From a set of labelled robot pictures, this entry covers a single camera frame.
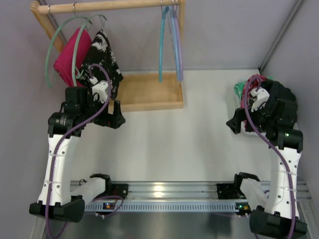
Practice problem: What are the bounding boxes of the green hanger with trousers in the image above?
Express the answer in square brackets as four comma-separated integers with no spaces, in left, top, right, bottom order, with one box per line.
[71,3,107,87]

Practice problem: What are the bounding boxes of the black white patterned trousers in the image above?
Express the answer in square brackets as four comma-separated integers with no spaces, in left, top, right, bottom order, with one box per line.
[78,29,123,100]

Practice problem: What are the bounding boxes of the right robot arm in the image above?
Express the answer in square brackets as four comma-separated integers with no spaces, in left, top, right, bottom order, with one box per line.
[226,98,308,239]

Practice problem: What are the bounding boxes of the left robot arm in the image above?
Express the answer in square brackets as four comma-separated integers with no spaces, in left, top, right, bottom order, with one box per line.
[29,82,126,223]

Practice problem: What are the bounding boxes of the lilac hanger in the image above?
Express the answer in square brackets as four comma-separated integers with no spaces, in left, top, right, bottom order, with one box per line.
[173,7,183,81]

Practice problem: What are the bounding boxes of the blue hanger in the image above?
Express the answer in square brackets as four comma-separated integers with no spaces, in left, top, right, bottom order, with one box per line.
[168,6,182,82]

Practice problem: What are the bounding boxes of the green hanger with pink garment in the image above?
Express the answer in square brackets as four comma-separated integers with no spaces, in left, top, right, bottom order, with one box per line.
[44,5,87,89]

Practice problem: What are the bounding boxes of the teal hanger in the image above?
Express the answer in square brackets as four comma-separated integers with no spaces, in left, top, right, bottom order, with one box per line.
[159,6,168,83]

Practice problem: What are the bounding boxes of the white laundry basket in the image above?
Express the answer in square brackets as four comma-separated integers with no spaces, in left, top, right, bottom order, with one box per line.
[241,121,258,136]

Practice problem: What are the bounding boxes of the wooden clothes rack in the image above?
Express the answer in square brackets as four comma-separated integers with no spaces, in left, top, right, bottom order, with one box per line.
[29,0,185,112]

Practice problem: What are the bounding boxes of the pink garment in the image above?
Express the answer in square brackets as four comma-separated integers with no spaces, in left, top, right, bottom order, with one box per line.
[53,28,92,87]

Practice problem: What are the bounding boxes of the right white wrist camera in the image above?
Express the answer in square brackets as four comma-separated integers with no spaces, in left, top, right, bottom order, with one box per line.
[250,87,270,112]

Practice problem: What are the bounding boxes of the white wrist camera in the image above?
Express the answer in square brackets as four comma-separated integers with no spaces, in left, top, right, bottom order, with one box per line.
[250,87,270,112]
[89,77,109,104]

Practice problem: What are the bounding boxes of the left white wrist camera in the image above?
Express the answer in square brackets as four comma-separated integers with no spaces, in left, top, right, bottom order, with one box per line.
[89,77,109,104]

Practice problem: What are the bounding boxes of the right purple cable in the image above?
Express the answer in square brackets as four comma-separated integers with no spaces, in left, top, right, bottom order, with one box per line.
[243,76,299,236]

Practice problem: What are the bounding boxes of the grey slotted cable duct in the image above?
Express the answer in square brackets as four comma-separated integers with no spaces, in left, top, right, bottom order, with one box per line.
[85,201,250,213]

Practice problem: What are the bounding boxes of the aluminium mounting rail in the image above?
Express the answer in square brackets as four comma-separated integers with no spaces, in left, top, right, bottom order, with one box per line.
[69,180,312,200]

